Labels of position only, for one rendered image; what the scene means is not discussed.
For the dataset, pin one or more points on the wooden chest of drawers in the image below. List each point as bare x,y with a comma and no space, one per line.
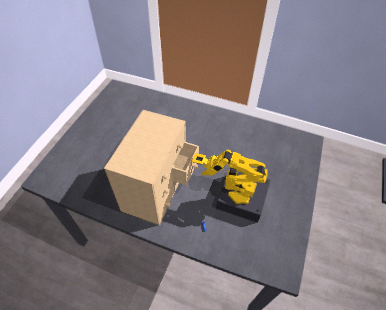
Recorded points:
137,161

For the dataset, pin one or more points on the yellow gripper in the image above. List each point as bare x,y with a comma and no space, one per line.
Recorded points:
200,159

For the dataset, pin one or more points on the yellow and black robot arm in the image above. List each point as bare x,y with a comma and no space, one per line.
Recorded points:
248,175

